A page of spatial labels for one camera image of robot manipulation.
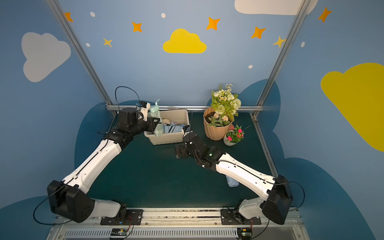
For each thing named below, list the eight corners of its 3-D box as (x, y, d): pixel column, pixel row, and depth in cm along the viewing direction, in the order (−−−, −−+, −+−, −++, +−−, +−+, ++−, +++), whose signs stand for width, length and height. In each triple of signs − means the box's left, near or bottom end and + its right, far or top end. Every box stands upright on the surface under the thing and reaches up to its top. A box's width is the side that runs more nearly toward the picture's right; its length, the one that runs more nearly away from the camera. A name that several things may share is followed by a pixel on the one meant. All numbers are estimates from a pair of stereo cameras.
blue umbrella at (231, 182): (229, 188, 86) (231, 186, 83) (225, 177, 90) (226, 175, 87) (237, 186, 87) (239, 183, 84) (232, 175, 91) (234, 172, 88)
